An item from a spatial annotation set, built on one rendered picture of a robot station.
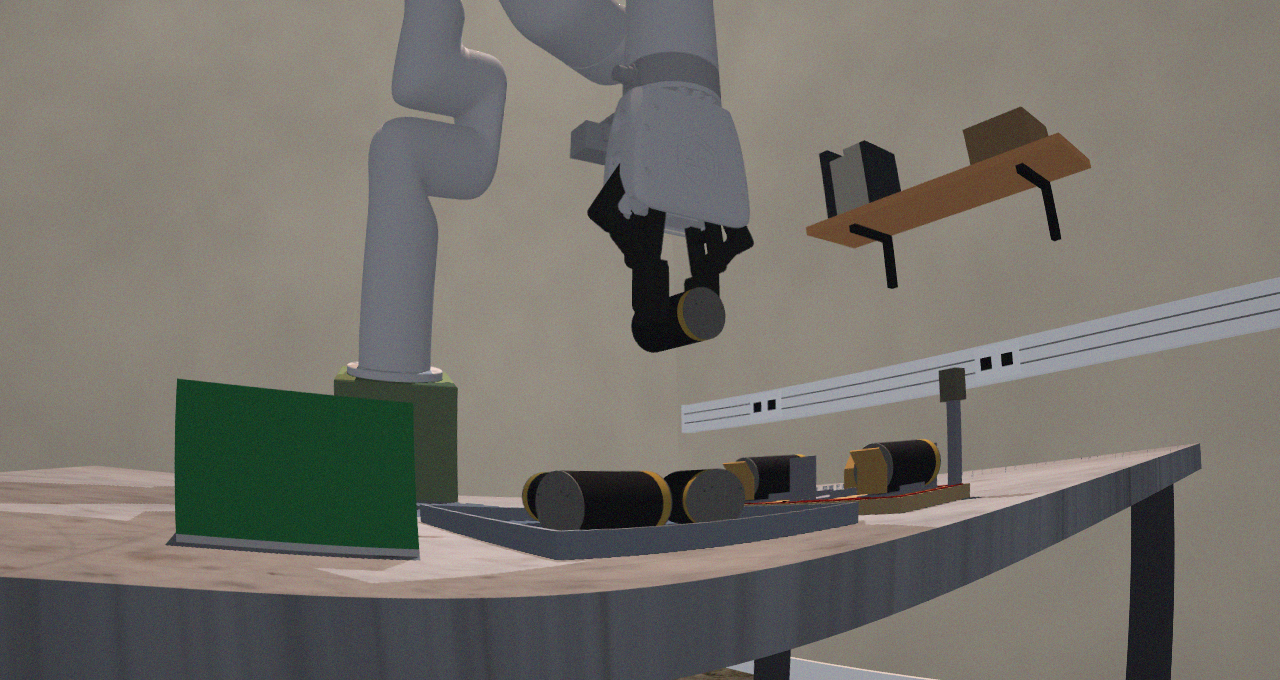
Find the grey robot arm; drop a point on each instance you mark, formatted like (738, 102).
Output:
(412, 158)

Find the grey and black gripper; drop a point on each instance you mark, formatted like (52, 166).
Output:
(688, 162)

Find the black and gold battery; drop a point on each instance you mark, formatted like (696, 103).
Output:
(587, 500)
(695, 315)
(705, 495)
(771, 474)
(529, 494)
(909, 462)

